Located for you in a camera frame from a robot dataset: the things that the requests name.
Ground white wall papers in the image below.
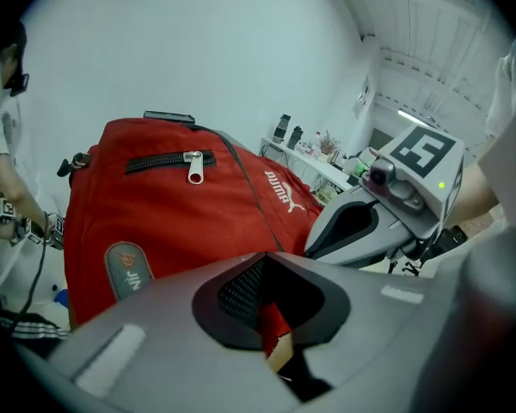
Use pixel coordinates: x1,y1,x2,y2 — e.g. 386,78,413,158
352,77,372,119

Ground ceiling tube lamp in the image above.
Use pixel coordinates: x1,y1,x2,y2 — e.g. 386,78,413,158
396,108,436,125

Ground dried flowers in vase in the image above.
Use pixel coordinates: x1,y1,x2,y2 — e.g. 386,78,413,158
316,129,341,163

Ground person's white shirt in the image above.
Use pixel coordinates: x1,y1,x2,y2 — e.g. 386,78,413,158
476,36,516,236

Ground red bag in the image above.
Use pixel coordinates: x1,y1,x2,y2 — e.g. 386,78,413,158
56,117,324,361

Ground black bottle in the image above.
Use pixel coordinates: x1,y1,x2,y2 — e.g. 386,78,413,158
286,125,304,151

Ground black white striped garment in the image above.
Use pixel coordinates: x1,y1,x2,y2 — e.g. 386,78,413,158
0,309,71,342

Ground white side table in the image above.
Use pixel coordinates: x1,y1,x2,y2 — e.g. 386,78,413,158
259,135,358,195

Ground person's right forearm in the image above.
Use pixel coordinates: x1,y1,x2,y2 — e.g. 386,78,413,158
445,160,507,231

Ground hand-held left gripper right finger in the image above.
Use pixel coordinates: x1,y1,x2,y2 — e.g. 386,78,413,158
265,251,472,413

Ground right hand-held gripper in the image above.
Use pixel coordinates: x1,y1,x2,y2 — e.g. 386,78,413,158
304,122,466,271

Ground black cable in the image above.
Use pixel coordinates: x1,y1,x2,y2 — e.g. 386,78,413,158
6,211,52,333

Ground black coffee grinder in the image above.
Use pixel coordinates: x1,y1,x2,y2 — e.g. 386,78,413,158
271,113,293,145

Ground flat black device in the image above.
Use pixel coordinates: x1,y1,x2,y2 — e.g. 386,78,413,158
142,109,196,126

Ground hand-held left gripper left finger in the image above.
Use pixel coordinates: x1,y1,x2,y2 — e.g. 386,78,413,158
15,251,311,413

